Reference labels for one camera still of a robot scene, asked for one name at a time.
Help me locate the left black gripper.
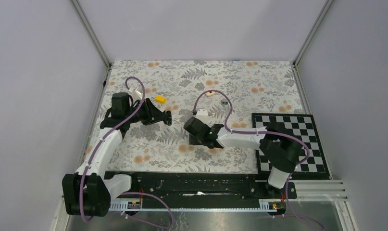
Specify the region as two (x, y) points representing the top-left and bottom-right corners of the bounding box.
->
(125, 98), (169, 126)

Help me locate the black earbud charging case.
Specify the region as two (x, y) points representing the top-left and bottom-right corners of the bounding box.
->
(164, 111), (173, 126)

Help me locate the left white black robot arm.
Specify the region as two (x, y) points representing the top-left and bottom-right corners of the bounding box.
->
(62, 92), (172, 217)

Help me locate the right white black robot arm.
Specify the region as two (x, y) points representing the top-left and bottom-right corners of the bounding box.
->
(184, 117), (310, 198)

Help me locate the yellow small object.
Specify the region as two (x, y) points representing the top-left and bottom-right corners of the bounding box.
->
(155, 96), (166, 104)

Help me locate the small grey metal block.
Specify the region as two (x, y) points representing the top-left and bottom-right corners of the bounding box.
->
(221, 99), (229, 105)

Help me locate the pink round small object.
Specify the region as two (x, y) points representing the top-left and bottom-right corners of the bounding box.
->
(205, 91), (214, 97)

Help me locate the floral patterned table mat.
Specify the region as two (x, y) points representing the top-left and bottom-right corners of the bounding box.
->
(85, 60), (304, 174)

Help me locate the black white checkerboard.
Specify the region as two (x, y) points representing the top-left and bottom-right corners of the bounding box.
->
(251, 113), (330, 180)

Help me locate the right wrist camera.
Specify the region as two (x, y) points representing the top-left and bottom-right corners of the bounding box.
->
(195, 109), (209, 118)

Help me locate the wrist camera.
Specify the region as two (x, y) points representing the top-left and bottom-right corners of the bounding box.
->
(128, 88), (143, 101)
(195, 109), (209, 118)

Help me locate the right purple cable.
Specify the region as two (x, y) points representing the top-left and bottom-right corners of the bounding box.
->
(192, 90), (325, 231)

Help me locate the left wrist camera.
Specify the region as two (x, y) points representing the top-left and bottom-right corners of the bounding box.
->
(128, 88), (143, 101)

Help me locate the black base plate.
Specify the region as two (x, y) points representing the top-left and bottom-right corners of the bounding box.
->
(104, 171), (285, 209)

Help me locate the left aluminium frame post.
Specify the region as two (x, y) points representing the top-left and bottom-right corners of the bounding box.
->
(69, 0), (113, 69)

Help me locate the aluminium frame post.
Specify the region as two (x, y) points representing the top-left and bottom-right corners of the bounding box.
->
(69, 0), (113, 69)
(293, 0), (334, 67)

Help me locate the right aluminium frame post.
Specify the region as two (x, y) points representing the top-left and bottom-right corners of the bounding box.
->
(293, 0), (334, 67)

